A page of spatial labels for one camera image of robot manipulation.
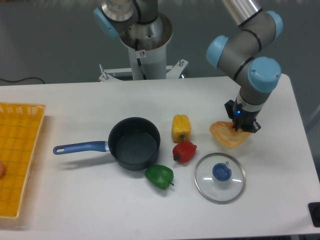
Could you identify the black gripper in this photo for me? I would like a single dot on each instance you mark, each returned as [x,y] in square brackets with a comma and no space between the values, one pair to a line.
[241,118]

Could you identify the triangular golden bread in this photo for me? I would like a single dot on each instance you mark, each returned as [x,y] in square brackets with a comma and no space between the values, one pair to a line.
[227,136]

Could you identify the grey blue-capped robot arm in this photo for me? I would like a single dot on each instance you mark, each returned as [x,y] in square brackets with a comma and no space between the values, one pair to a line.
[237,57]

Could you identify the glass lid with blue knob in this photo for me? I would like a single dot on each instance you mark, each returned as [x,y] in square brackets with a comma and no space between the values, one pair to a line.
[219,178]

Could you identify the yellow bell pepper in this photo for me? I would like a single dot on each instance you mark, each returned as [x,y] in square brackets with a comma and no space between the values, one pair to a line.
[181,128]

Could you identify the red bell pepper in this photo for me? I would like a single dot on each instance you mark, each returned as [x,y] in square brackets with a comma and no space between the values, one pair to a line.
[184,151]

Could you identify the green bell pepper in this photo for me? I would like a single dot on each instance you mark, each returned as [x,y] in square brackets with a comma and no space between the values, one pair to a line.
[160,176]

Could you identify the black device at table edge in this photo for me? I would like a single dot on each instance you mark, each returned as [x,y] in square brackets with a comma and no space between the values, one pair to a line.
[314,210]

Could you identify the yellow woven basket tray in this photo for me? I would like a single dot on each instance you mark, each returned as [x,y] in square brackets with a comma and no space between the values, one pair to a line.
[20,125]

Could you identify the orange object at left edge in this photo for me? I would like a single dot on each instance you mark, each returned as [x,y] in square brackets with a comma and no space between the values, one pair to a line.
[2,169]

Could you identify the dark saucepan with blue handle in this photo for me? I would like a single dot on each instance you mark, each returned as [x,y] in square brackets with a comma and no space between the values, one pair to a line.
[134,142]

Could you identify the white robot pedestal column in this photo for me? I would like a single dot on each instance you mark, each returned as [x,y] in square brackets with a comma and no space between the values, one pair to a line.
[147,51]

